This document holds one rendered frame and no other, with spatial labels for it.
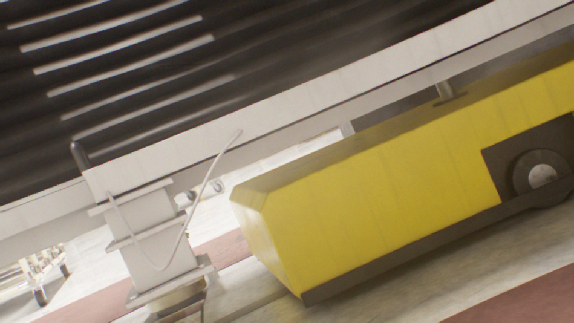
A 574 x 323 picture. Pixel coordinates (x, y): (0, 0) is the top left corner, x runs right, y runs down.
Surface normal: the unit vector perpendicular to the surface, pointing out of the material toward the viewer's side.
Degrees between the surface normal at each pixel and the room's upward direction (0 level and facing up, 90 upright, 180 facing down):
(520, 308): 0
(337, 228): 90
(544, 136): 90
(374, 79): 90
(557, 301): 0
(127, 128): 141
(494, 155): 90
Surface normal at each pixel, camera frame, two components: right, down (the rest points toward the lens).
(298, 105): 0.18, 0.00
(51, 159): 0.42, 0.71
